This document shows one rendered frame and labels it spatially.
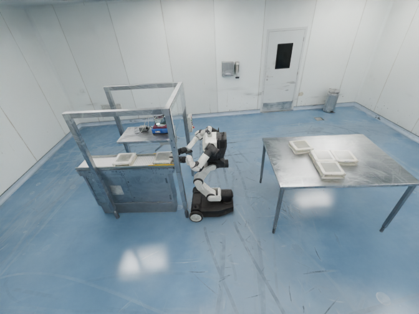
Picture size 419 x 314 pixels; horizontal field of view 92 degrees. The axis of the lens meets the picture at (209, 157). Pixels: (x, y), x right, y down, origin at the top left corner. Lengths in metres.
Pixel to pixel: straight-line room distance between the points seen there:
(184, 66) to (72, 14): 2.67
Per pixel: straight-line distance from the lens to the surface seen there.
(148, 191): 3.13
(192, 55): 5.80
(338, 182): 2.71
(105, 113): 2.45
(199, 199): 3.21
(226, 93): 6.07
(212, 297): 2.69
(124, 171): 2.92
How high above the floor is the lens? 2.52
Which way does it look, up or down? 35 degrees down
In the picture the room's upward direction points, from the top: 4 degrees counter-clockwise
